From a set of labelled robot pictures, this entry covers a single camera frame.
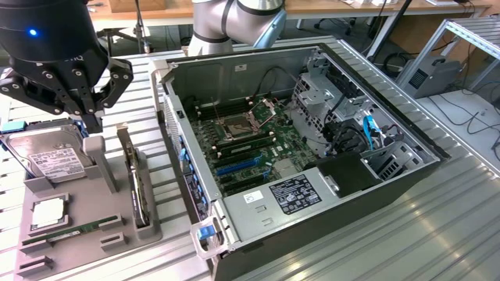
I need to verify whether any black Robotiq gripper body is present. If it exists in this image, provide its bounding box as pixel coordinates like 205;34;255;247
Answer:
0;0;111;92

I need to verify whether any Nvidia graphics card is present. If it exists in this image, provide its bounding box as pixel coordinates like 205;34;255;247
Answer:
117;122;153;228

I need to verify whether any wooden desk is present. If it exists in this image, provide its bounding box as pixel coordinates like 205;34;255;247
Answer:
89;0;195;26
287;0;494;56

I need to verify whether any hard disk with blue carrier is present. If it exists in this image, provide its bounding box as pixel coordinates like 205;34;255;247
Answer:
0;115;98;184

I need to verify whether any brown cardboard box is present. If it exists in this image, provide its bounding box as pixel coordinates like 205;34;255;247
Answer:
109;0;173;13

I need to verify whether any CPU socket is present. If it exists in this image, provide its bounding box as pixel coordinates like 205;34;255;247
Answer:
218;115;261;139

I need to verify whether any metal socket cover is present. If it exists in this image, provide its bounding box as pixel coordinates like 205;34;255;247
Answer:
247;97;278;130

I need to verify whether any labelled RAM stick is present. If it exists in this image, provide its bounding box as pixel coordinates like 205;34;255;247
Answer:
217;142;263;159

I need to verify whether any silver CPU chip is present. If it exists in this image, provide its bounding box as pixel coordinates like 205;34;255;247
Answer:
31;198;66;226

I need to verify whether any grey parts rack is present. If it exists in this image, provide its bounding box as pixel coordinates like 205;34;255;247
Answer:
15;136;163;279

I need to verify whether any blue expansion slot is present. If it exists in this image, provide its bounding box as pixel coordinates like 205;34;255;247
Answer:
217;159;262;177

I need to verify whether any green motherboard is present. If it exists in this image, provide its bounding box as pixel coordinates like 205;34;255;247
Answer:
187;95;321;197

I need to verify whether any black expansion slot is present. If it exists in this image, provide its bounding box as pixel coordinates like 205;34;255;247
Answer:
222;172;267;190

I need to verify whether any green RAM stick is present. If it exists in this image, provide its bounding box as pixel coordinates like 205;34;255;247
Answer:
22;215;121;245

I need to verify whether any blue case latch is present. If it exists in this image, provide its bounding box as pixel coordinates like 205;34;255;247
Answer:
197;225;215;241

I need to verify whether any silver drive cage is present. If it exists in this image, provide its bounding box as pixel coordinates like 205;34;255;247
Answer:
291;49;377;143

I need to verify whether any grey power supply unit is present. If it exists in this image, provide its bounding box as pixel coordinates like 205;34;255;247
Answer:
213;167;342;245

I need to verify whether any black plastic shroud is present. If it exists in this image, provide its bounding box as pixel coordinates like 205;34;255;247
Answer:
303;152;385;200

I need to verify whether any black slanted pole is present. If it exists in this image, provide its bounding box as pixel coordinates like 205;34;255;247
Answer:
366;0;415;59

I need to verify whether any open black PC case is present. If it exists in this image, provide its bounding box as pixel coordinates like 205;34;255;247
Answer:
150;42;453;281

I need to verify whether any silver disk bay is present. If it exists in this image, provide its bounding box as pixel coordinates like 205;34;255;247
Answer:
361;139;429;181

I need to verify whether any grey computer tower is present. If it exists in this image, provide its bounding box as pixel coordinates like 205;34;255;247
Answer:
397;57;465;100

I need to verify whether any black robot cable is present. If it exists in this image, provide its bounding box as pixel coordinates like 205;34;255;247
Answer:
134;0;153;54

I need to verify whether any black looped wire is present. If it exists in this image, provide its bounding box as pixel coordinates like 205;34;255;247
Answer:
253;66;299;100

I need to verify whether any black wire bundle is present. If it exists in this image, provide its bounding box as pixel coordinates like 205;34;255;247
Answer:
323;119;373;156

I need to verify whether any blue SATA wire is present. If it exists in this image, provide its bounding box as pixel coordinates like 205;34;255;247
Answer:
362;115;379;153

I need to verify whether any aluminium profile frame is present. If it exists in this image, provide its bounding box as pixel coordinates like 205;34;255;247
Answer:
397;16;500;92

